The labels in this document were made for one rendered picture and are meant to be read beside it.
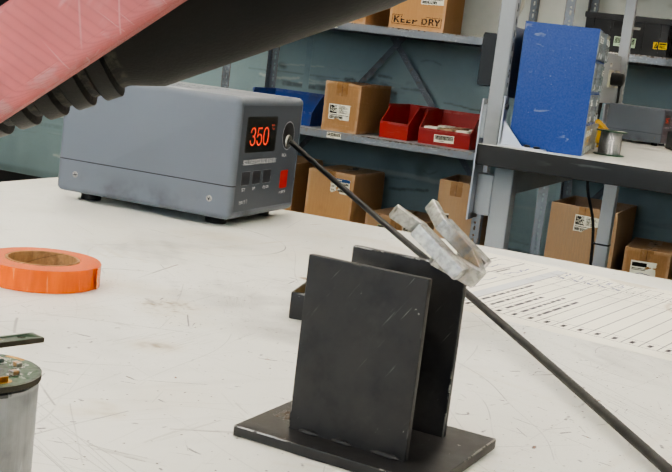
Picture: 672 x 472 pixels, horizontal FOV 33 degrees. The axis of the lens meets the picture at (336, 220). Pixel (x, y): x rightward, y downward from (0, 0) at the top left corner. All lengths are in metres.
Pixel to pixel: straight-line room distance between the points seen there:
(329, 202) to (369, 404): 4.34
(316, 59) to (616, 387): 4.72
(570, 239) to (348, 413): 4.01
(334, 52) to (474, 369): 4.68
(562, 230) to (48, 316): 3.91
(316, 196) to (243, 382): 4.28
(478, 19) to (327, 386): 4.61
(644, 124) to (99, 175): 2.34
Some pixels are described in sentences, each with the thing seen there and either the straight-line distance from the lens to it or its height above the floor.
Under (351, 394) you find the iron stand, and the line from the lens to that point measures 0.39.
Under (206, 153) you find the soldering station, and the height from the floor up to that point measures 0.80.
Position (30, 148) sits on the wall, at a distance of 6.05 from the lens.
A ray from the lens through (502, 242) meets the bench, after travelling 2.25.
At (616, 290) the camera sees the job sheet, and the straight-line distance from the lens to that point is 0.80.
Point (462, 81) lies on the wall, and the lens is 4.98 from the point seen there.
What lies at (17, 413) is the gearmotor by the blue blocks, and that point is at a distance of 0.24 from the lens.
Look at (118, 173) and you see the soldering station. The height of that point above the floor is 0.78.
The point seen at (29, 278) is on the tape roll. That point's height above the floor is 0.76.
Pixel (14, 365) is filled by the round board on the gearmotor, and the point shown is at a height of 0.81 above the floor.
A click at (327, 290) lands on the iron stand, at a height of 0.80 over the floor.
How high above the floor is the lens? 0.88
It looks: 8 degrees down
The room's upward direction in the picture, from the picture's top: 7 degrees clockwise
